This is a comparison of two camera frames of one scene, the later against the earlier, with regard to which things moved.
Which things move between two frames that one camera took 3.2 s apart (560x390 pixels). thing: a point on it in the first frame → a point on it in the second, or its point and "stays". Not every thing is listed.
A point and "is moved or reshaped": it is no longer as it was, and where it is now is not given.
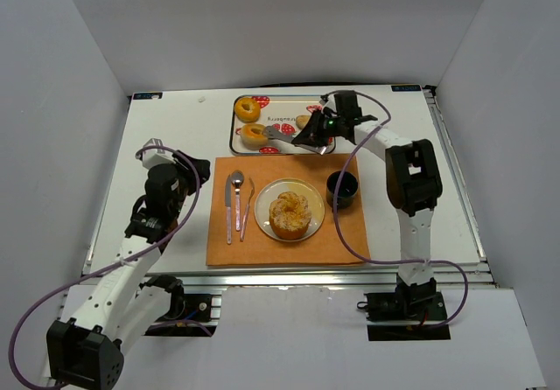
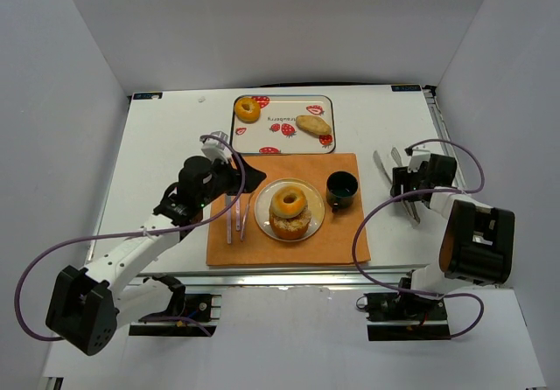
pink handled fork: x=247 y=212 stays
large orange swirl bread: x=290 y=215 stays
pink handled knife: x=228 y=205 stays
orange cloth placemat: x=324 y=247 stays
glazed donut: x=254 y=136 → x=288 y=202
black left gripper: x=192 y=170 → x=236 y=177
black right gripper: x=315 y=128 → x=403 y=184
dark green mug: x=346 y=190 stays
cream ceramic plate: x=303 y=189 stays
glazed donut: x=248 y=109 stays
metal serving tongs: x=270 y=131 is moved or reshaped
